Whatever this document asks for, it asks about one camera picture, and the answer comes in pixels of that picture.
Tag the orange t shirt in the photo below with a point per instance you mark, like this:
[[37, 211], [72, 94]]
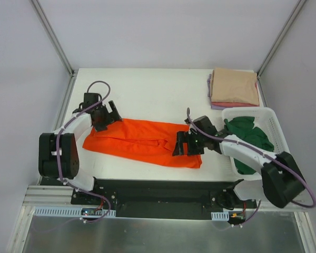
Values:
[[141, 140]]

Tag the right white cable duct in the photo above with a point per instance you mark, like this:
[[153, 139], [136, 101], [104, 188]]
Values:
[[227, 215]]

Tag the folded lavender t shirt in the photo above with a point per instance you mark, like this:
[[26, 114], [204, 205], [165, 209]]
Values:
[[213, 106]]

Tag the folded pink t shirt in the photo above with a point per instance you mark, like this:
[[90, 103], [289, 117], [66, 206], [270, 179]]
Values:
[[242, 105]]

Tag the aluminium post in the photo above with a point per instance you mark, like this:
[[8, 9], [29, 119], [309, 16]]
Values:
[[37, 7], [281, 36]]

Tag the white cable duct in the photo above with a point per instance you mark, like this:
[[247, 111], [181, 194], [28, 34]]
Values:
[[76, 212], [227, 215]]

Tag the folded beige t shirt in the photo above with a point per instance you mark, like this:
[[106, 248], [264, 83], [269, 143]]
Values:
[[221, 74]]

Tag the left white cable duct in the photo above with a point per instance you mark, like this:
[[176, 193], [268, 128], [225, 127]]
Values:
[[76, 212]]

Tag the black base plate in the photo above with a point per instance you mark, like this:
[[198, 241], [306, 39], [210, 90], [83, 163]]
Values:
[[190, 200]]

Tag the left aluminium post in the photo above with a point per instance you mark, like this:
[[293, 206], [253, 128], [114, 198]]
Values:
[[37, 7]]

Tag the white plastic basket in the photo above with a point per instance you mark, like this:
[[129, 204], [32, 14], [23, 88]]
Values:
[[267, 121]]

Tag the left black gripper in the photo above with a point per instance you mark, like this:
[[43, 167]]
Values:
[[107, 117]]

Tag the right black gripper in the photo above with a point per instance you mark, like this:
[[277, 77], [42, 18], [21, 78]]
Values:
[[186, 143]]

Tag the green t shirt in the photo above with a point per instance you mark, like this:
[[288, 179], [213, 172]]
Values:
[[243, 127]]

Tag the right aluminium post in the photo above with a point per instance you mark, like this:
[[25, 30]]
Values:
[[281, 36]]

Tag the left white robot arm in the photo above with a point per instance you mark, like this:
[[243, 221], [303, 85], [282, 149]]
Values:
[[57, 153]]

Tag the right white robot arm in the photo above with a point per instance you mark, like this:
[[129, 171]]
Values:
[[263, 173]]

